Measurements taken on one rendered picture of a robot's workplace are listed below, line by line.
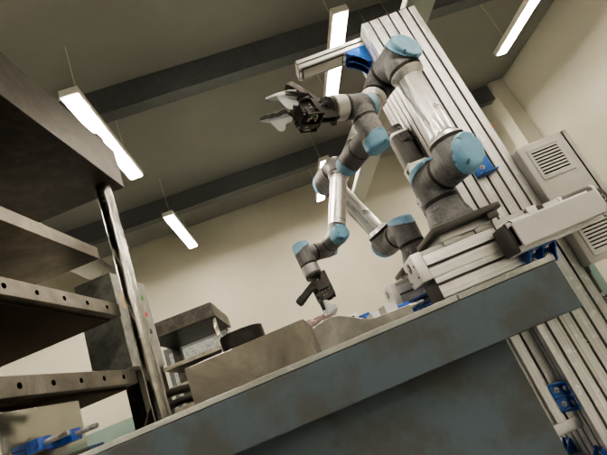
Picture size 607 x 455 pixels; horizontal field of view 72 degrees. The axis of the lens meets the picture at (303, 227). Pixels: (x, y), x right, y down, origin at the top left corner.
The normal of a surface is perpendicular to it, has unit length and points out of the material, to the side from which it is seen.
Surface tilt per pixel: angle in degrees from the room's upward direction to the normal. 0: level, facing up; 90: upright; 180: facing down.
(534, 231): 90
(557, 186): 90
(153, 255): 90
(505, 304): 90
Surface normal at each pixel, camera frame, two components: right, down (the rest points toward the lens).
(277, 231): 0.00, -0.34
